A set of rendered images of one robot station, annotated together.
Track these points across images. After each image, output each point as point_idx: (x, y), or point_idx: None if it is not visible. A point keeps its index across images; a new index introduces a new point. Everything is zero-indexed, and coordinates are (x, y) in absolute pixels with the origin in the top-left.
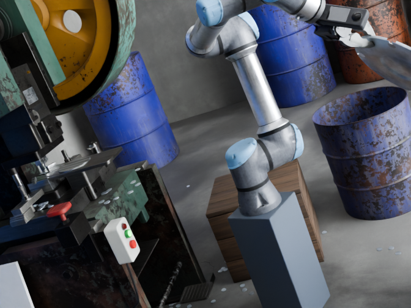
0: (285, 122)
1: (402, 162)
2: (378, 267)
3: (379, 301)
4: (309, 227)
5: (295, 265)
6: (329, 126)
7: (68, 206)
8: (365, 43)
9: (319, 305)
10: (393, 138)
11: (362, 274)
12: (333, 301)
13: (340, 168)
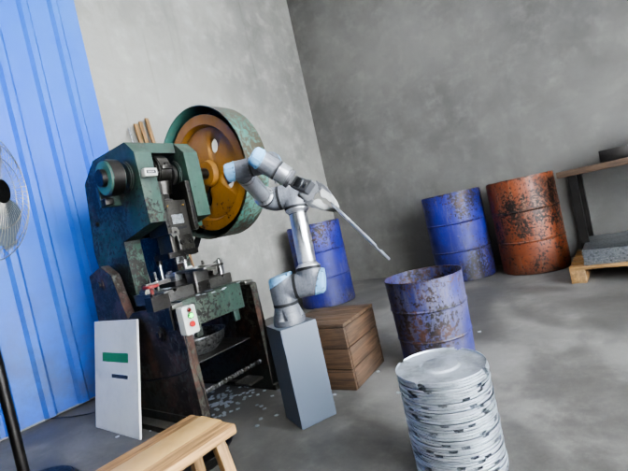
0: (312, 264)
1: (441, 327)
2: (384, 405)
3: (360, 427)
4: (347, 358)
5: (300, 375)
6: (387, 283)
7: (154, 285)
8: (326, 206)
9: (320, 417)
10: (434, 304)
11: (370, 406)
12: (334, 418)
13: (395, 321)
